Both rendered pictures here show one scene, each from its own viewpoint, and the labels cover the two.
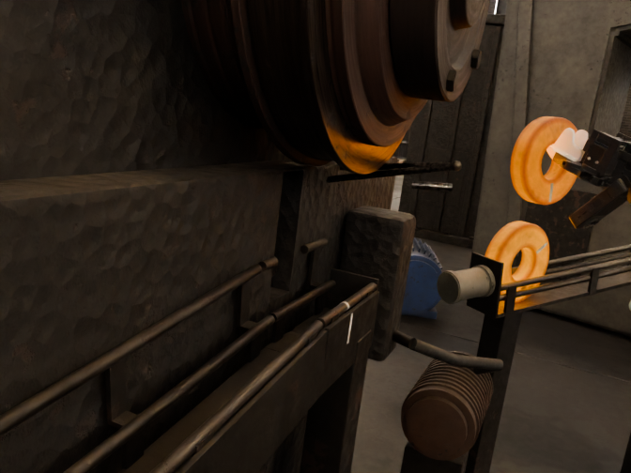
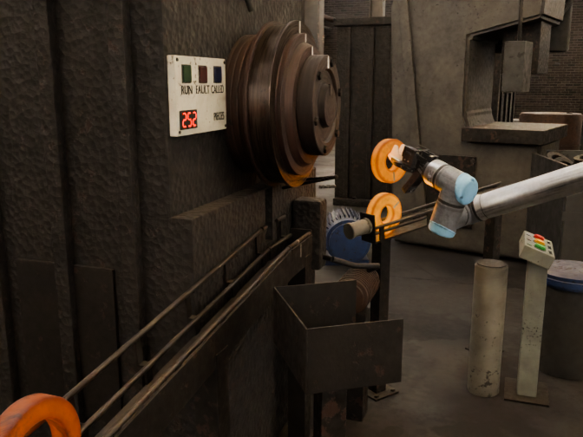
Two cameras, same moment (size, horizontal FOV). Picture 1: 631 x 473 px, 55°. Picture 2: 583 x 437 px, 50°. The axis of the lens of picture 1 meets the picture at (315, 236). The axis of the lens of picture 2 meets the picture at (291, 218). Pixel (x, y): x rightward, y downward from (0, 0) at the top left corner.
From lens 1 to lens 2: 112 cm
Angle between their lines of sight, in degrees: 3
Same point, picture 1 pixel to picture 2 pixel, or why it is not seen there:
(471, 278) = (359, 225)
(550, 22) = (424, 33)
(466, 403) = (361, 283)
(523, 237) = (384, 200)
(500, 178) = not seen: hidden behind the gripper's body
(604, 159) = (409, 159)
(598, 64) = (461, 61)
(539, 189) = (387, 175)
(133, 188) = (225, 205)
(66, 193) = (212, 211)
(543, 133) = (383, 148)
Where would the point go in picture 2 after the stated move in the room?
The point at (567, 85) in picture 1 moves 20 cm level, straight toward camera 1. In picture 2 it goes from (442, 79) to (440, 79)
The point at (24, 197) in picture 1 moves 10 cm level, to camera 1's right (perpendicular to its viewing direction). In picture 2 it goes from (206, 213) to (246, 212)
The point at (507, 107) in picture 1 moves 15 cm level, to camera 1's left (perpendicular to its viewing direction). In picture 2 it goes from (402, 99) to (381, 99)
